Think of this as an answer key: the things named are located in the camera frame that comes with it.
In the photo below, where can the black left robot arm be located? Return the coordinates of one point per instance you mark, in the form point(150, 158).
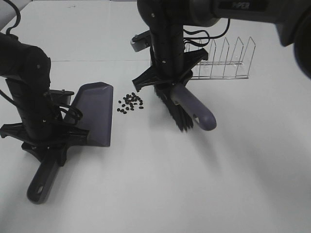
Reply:
point(48, 124)

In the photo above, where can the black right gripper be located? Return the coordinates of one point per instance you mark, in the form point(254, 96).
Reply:
point(152, 76)

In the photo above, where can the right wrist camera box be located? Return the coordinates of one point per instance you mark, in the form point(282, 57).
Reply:
point(141, 41)

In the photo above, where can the pile of coffee beans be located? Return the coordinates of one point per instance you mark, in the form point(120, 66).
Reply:
point(130, 102)

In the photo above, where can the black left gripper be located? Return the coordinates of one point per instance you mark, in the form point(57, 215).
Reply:
point(39, 143)

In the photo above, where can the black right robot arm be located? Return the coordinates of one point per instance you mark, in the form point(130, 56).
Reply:
point(166, 19)

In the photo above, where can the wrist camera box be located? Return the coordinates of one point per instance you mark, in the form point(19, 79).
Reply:
point(141, 41)
point(61, 96)

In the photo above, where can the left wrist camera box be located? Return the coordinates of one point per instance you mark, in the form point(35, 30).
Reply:
point(61, 96)

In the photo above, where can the purple plastic dustpan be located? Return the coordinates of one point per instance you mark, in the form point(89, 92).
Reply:
point(95, 100)

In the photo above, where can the metal wire rack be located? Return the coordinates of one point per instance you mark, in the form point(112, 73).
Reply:
point(226, 61)

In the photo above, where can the purple brush black bristles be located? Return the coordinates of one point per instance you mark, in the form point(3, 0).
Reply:
point(185, 108)

